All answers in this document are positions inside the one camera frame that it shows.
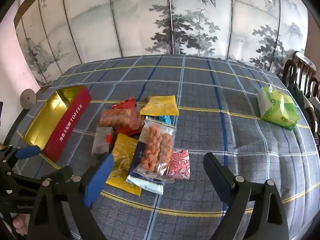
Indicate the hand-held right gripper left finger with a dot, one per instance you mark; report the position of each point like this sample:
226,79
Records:
100,177

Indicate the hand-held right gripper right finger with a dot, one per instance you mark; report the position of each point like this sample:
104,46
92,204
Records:
217,180

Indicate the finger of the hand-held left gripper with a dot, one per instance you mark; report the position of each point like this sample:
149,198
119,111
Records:
60,172
27,152

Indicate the yellow snack packet tree print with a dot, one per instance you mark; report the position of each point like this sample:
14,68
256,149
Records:
122,152

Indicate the grey clear snack packet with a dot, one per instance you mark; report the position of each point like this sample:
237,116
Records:
101,140

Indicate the pink patterned snack packet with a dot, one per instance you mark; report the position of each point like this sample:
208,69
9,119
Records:
180,167

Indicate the light blue white snack packet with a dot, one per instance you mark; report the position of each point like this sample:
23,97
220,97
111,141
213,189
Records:
145,183

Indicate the red tin box gold interior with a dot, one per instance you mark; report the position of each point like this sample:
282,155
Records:
72,122

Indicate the clear packet of twisted crackers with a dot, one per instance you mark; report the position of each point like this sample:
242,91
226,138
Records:
155,150

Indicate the clear packet of coated peanuts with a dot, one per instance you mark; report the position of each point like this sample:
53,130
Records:
117,117

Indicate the red snack packet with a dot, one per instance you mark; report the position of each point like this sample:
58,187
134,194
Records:
126,103

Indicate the teal snack packet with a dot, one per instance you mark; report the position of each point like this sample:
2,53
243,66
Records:
165,118

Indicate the plain yellow snack packet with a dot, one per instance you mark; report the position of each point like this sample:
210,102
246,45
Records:
160,106

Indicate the person's left hand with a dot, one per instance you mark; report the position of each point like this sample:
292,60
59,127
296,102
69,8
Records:
18,223

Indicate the round grey disc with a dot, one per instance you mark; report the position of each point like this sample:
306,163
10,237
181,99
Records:
28,99

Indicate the grey plaid tablecloth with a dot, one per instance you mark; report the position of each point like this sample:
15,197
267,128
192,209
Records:
200,92

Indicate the green tissue pack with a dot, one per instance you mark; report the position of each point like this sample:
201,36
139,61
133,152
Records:
277,110

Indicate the dark wooden chair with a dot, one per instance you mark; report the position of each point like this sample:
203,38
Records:
298,63
313,90

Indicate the painted folding screen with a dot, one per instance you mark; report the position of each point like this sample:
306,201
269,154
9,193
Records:
125,17

